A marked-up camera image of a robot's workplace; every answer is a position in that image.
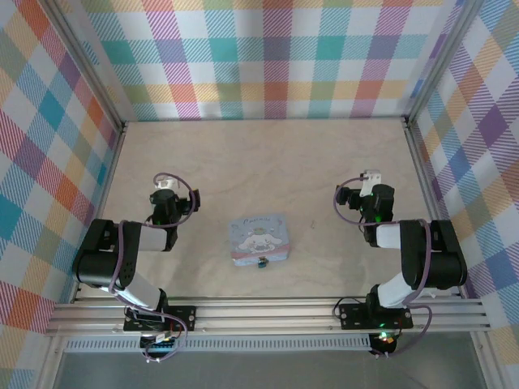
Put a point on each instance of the blue cartoon print tin box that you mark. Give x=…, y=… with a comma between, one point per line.
x=259, y=239

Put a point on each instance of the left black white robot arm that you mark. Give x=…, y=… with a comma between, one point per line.
x=101, y=263

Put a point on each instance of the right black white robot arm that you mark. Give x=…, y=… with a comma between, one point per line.
x=438, y=263

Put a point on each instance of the plaid backdrop cloth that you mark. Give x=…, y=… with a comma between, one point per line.
x=263, y=61
x=494, y=162
x=32, y=162

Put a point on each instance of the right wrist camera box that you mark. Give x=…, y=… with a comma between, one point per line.
x=371, y=180

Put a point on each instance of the aluminium side rail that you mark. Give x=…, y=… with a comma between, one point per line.
x=108, y=174
x=424, y=174

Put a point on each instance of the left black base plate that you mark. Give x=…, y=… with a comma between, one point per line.
x=186, y=318

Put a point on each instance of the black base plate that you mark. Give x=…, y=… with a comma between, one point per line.
x=350, y=316
x=186, y=318

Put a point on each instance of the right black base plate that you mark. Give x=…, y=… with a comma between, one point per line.
x=350, y=316

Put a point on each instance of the long aluminium base rail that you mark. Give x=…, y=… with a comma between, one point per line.
x=263, y=316

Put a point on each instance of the aluminium frame post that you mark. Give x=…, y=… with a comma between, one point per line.
x=439, y=61
x=87, y=65

